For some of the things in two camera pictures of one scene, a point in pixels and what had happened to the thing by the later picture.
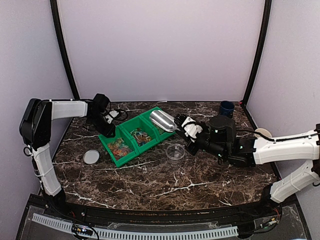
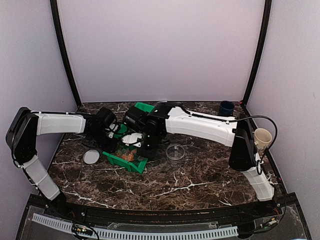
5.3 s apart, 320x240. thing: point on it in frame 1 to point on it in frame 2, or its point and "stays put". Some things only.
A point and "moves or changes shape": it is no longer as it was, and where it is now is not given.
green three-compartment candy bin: (133, 137) moves or changes shape
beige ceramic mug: (263, 131) stays put
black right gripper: (192, 149) to (150, 154)
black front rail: (161, 216) stays put
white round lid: (91, 156) stays put
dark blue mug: (227, 108) stays put
